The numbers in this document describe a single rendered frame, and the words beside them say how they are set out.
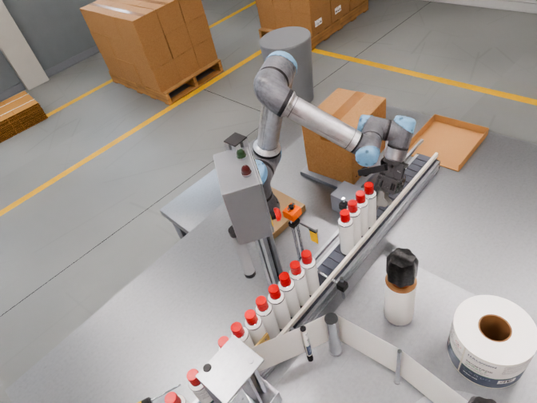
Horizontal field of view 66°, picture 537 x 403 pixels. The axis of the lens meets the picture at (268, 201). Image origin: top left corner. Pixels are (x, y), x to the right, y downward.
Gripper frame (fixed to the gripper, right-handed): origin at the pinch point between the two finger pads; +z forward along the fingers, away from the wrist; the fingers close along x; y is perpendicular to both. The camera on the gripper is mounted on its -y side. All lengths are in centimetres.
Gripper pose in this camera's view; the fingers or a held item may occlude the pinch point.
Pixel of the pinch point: (374, 207)
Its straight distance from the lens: 163.3
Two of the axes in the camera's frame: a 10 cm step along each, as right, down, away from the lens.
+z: -1.7, 9.1, 3.7
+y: 7.3, 3.7, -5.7
